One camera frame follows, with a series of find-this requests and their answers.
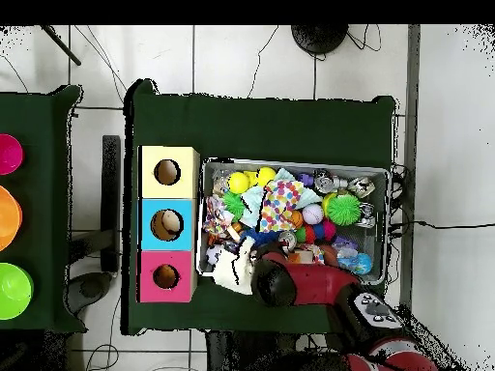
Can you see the mint green cloth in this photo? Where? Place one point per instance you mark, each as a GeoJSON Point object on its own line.
{"type": "Point", "coordinates": [251, 208]}

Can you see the pink plastic bowl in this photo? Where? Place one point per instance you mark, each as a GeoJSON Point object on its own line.
{"type": "Point", "coordinates": [9, 154]}

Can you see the plain wooden block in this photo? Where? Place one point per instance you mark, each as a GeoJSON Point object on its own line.
{"type": "Point", "coordinates": [299, 257]}

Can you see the wooden box with three holes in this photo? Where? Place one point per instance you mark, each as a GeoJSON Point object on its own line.
{"type": "Point", "coordinates": [185, 185]}

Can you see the shallow mesh bin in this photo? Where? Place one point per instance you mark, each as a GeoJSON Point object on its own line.
{"type": "Point", "coordinates": [381, 185]}

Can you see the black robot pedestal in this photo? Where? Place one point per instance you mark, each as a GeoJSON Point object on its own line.
{"type": "Point", "coordinates": [239, 355]}

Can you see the colourful polka dot cloth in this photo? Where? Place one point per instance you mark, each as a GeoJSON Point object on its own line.
{"type": "Point", "coordinates": [316, 251]}
{"type": "Point", "coordinates": [280, 203]}
{"type": "Point", "coordinates": [216, 218]}

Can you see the green spiky toy with eyes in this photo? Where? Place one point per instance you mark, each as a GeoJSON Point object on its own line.
{"type": "Point", "coordinates": [343, 208]}

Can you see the dark green cloth side table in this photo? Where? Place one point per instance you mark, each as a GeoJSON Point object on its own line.
{"type": "Point", "coordinates": [42, 216]}

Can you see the black upright panel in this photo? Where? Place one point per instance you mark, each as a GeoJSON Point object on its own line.
{"type": "Point", "coordinates": [111, 193]}

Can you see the dark green tablecloth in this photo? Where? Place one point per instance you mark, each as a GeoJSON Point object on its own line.
{"type": "Point", "coordinates": [270, 127]}

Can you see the smooth yellow ball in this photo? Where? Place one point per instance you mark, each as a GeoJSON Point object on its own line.
{"type": "Point", "coordinates": [266, 176]}

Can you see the green plastic bowl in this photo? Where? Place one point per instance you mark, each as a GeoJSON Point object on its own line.
{"type": "Point", "coordinates": [13, 291]}

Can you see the cream knitted cloth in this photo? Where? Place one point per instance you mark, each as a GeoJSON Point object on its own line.
{"type": "Point", "coordinates": [232, 270]}

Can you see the dark grey rounded base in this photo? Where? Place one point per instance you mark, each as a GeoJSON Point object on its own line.
{"type": "Point", "coordinates": [91, 288]}

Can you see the black round stand base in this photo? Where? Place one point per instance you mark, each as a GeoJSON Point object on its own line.
{"type": "Point", "coordinates": [319, 38]}

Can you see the black pole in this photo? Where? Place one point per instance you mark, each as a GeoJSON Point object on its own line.
{"type": "Point", "coordinates": [62, 45]}

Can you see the small soccer ball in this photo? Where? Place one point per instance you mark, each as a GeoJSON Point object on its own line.
{"type": "Point", "coordinates": [212, 253]}

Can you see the orange plastic bowl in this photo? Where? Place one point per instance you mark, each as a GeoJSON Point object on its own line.
{"type": "Point", "coordinates": [8, 218]}

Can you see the yellow tennis ball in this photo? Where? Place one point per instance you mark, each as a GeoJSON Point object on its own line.
{"type": "Point", "coordinates": [238, 182]}

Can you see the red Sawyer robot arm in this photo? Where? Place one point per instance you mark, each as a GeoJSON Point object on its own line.
{"type": "Point", "coordinates": [321, 282]}

